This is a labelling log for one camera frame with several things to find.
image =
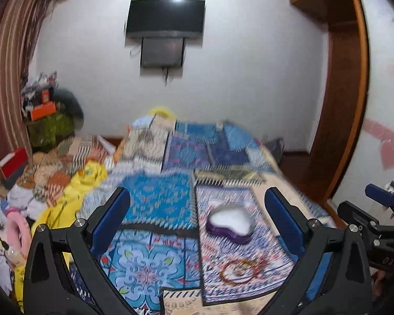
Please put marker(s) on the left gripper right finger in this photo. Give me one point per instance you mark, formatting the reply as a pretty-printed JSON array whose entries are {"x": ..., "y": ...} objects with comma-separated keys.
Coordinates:
[{"x": 331, "y": 275}]

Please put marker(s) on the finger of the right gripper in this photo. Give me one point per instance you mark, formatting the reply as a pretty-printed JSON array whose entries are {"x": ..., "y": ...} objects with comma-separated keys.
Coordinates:
[{"x": 381, "y": 196}]

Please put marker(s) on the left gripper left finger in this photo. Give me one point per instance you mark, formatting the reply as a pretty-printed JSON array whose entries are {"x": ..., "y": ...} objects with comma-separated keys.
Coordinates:
[{"x": 49, "y": 288}]

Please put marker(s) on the white sliding wardrobe door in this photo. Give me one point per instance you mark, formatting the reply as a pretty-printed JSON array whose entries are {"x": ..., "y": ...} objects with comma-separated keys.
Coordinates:
[{"x": 373, "y": 157}]

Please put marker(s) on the yellow cloth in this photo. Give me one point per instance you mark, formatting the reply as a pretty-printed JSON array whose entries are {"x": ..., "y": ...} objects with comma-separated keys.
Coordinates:
[{"x": 69, "y": 196}]

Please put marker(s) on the patterned orange blanket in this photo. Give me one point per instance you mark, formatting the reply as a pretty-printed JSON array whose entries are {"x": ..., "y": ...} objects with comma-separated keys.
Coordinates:
[{"x": 71, "y": 155}]

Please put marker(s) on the purple heart-shaped tin box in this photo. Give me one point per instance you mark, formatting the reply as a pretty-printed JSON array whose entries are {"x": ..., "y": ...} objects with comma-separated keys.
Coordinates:
[{"x": 231, "y": 221}]

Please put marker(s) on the red box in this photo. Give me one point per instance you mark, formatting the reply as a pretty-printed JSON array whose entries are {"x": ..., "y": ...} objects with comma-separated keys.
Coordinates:
[{"x": 13, "y": 161}]

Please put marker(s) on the dark bag on floor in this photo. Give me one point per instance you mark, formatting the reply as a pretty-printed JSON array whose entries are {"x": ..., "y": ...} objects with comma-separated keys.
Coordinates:
[{"x": 276, "y": 148}]

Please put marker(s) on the blue patchwork bedspread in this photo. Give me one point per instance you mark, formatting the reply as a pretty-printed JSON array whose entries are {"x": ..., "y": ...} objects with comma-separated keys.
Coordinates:
[{"x": 161, "y": 259}]

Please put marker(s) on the green cloth covered stand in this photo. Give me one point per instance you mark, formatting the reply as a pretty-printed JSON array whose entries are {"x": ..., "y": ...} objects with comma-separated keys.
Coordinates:
[{"x": 50, "y": 130}]

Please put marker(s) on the orange box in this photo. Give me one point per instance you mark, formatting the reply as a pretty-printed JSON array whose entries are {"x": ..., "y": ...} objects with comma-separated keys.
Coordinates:
[{"x": 42, "y": 110}]

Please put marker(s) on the dark green plush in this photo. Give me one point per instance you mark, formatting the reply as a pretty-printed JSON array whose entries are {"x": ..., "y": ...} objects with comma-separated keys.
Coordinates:
[{"x": 70, "y": 105}]

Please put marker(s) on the yellow object behind bed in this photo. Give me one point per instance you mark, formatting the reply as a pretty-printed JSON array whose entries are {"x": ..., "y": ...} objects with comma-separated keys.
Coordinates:
[{"x": 162, "y": 112}]

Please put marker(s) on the striped brown curtain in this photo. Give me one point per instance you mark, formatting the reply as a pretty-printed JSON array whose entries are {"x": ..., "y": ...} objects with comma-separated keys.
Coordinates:
[{"x": 20, "y": 23}]

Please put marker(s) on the pink ring toy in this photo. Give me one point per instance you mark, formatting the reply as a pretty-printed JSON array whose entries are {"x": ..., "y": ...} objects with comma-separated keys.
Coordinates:
[{"x": 19, "y": 238}]

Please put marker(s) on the wooden wardrobe frame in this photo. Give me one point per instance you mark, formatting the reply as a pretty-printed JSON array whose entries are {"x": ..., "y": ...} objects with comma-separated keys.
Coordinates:
[{"x": 345, "y": 93}]

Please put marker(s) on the small black wall monitor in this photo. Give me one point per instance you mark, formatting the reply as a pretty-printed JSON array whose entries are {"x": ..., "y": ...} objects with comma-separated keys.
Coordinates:
[{"x": 162, "y": 52}]

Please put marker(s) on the black wall television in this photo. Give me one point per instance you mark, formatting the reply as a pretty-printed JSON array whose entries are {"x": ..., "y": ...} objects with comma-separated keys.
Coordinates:
[{"x": 166, "y": 18}]

